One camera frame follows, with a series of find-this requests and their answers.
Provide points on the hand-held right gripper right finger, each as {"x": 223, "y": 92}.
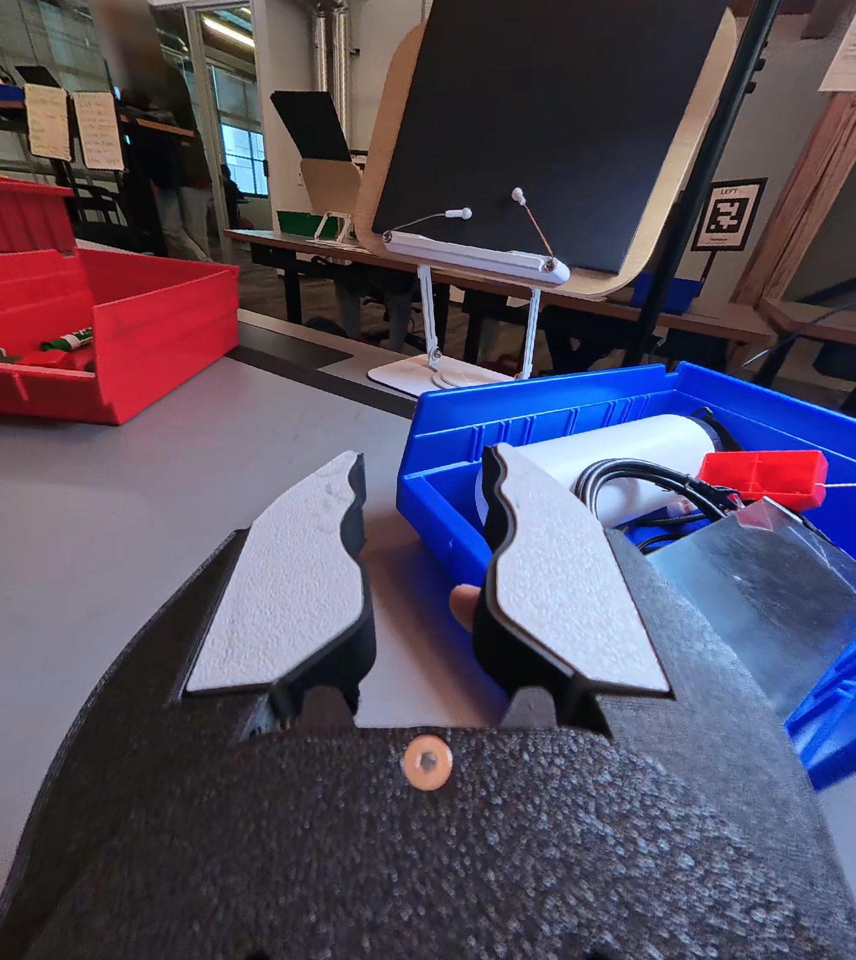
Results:
{"x": 570, "y": 600}

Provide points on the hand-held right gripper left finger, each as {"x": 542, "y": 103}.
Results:
{"x": 278, "y": 600}

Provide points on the blue storage bin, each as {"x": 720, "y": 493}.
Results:
{"x": 679, "y": 292}
{"x": 548, "y": 427}

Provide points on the red plastic block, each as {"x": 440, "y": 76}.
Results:
{"x": 765, "y": 476}

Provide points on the red storage bin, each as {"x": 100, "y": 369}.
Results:
{"x": 8, "y": 217}
{"x": 158, "y": 352}

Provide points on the white cylinder roll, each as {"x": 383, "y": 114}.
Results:
{"x": 623, "y": 446}

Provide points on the green marker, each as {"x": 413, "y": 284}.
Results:
{"x": 68, "y": 340}

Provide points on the green storage bin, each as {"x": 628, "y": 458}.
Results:
{"x": 300, "y": 223}

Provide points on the black white marker sign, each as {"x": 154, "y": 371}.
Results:
{"x": 728, "y": 217}

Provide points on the black light stand pole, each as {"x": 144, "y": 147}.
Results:
{"x": 705, "y": 172}

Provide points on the black board book stand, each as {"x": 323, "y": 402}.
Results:
{"x": 548, "y": 112}
{"x": 312, "y": 124}

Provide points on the paper sheet board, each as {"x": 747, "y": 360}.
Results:
{"x": 98, "y": 131}
{"x": 48, "y": 124}

